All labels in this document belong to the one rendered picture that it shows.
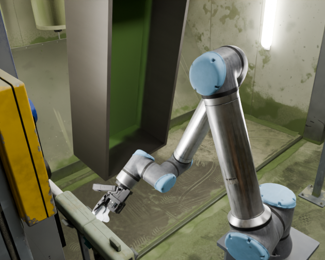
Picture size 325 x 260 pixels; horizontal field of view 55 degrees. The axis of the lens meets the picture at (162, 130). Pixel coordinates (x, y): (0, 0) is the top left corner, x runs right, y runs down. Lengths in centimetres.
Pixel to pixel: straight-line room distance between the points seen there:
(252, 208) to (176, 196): 152
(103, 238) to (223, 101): 50
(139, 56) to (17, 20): 120
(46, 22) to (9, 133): 230
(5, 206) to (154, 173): 80
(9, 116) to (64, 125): 243
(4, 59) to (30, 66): 198
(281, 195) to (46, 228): 92
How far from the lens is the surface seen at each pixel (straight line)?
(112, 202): 139
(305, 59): 337
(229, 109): 96
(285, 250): 142
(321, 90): 338
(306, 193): 284
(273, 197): 127
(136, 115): 255
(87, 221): 83
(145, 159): 137
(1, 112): 52
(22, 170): 56
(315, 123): 351
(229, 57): 98
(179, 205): 250
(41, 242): 140
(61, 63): 313
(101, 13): 158
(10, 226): 65
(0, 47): 105
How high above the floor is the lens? 170
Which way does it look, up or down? 28 degrees down
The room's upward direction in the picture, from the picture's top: 2 degrees counter-clockwise
